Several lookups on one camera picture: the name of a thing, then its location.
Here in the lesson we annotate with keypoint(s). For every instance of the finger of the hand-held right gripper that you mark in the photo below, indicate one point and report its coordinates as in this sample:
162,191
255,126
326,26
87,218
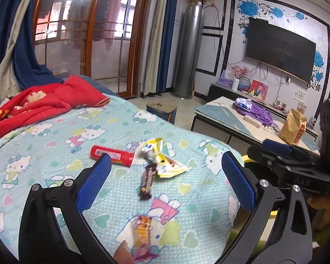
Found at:
277,147

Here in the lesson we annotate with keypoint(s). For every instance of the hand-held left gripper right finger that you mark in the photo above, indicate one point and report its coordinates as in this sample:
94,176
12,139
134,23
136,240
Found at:
239,181

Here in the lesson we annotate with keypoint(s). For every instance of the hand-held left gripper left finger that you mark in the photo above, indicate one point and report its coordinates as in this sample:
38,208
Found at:
95,181

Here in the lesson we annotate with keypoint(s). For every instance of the dark snack bar wrapper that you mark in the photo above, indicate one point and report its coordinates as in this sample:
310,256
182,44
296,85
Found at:
147,183

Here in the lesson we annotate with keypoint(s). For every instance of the yellow snack wrapper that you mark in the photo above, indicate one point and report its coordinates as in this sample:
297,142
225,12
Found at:
167,167

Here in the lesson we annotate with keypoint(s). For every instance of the person's right hand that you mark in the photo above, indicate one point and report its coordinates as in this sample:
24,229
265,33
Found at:
328,209

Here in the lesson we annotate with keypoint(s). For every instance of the person's left hand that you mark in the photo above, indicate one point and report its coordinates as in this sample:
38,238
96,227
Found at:
123,254

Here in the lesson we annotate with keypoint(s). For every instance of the brown paper bag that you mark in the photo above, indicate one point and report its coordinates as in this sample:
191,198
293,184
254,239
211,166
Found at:
291,128

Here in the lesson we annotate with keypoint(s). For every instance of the red cylindrical tube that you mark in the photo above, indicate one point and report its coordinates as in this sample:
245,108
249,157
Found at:
110,155

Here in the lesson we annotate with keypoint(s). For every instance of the white power strip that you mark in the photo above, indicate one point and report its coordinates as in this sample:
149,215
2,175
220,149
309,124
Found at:
253,121

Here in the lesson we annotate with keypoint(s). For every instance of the purple bag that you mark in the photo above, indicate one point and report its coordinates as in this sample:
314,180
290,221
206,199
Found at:
260,114

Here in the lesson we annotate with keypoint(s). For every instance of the white blue tissue packet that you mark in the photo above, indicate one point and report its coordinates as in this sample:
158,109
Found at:
243,103

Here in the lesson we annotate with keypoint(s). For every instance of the colourful painting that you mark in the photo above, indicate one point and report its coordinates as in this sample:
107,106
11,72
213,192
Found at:
258,89

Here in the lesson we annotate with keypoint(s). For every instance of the cartoon printed bed sheet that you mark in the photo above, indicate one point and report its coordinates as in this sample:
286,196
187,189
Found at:
44,143

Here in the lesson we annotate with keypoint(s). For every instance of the coffee table with drawers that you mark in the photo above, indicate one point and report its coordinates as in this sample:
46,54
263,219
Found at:
222,112

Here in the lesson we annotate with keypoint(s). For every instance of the person's green clothing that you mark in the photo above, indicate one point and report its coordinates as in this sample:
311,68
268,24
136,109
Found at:
327,239

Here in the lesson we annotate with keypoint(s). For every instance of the round ornament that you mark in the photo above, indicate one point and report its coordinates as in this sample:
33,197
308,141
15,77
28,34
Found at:
244,85

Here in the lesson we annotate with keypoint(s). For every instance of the colourful candy wrapper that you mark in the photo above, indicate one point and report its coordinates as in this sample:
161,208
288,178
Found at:
144,233

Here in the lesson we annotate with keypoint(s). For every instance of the white vase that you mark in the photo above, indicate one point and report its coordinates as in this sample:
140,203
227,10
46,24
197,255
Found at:
235,85

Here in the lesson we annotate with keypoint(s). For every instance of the dark television cabinet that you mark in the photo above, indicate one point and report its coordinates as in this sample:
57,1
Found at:
217,89

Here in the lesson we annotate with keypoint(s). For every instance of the purple box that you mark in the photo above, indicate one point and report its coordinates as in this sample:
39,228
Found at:
225,82

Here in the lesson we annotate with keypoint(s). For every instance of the red flower branches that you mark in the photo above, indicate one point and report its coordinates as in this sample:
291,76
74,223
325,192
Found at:
239,71

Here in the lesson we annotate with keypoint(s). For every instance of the red flowered blanket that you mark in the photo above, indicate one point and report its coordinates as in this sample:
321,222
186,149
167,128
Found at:
44,99

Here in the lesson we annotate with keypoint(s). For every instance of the blue stool with cardboard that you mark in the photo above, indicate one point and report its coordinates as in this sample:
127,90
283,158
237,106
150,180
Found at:
159,107

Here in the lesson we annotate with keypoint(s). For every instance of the silver tower air conditioner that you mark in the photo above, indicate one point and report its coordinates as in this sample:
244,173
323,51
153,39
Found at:
188,55

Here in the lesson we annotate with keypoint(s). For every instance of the blue curtain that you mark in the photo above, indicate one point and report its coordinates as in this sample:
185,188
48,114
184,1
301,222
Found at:
167,33
24,68

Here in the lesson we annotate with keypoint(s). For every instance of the beige curtain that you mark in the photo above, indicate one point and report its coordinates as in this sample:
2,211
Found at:
151,46
8,71

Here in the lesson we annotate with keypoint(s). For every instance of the wooden glass sliding door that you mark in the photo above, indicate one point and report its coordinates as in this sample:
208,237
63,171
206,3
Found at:
110,19

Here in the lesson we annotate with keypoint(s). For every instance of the white paper wall note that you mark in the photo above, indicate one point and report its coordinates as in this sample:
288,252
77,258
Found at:
299,94

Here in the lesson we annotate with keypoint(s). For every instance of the black wall television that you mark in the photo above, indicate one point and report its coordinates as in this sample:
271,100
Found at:
280,46

